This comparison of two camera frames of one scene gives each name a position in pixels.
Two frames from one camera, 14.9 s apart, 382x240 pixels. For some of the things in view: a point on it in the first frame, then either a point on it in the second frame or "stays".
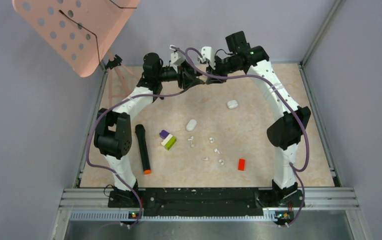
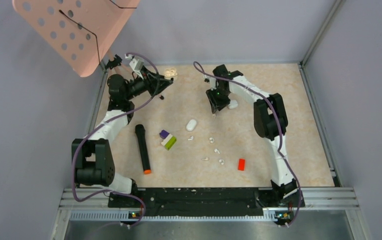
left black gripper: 186,75 → 154,83
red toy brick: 241,166 stays
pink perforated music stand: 81,31 stays
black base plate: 205,202 stays
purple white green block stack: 169,140 stays
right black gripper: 215,71 → 215,104
